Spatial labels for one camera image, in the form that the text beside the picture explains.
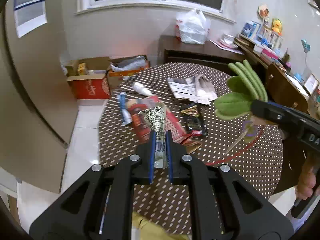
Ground white paper cup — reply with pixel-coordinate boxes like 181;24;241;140
132;82;153;96

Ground brown polka dot tablecloth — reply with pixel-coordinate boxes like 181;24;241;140
98;62;284;235

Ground dark wooden chair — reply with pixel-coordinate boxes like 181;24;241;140
266;64;308;113

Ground yellow trousers leg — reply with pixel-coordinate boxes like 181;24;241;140
132;212;191;240

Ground blue white tube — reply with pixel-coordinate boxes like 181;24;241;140
118;92;132;126

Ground plain cardboard box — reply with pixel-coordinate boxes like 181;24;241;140
64;57;110;76

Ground red snack packaging box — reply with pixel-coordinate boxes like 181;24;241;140
126;95;202;154

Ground dark snack wrapper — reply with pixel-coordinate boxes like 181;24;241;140
180;103;208;137

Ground black white printed wrapper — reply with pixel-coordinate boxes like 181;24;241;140
138;102;167;168

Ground newspaper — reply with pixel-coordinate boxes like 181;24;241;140
167;74;217;105

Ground right hand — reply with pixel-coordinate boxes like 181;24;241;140
297;155;319;200

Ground red gift carton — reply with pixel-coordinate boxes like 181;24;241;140
67;73;111;100

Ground green plush vegetable toy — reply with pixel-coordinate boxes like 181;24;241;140
214;60;268;120

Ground stacked plates on sideboard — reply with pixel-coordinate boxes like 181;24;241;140
220;34;238;49

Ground open brown cardboard box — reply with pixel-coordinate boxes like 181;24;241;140
107;55;150;90

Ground beige refrigerator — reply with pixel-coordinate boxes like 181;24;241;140
1;0;78;193

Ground white plastic shopping bag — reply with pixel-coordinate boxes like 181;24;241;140
176;9;211;45

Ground dark wooden sideboard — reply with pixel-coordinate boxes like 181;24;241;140
157;35;246;75

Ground yellow duck plush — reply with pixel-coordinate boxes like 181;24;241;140
272;18;283;36

